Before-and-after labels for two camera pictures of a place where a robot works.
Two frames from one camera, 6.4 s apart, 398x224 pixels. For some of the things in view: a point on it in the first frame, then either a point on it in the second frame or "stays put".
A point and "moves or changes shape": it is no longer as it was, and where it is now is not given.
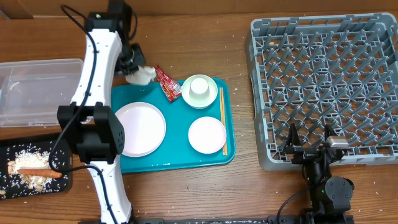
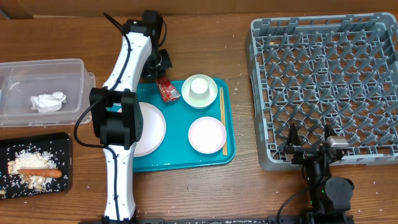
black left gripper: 139,60 to 165,63
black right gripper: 303,153 stays put
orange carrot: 50,173 stays put
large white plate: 144,127 stays put
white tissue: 144,76 moves or changes shape
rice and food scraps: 31,160 stays put
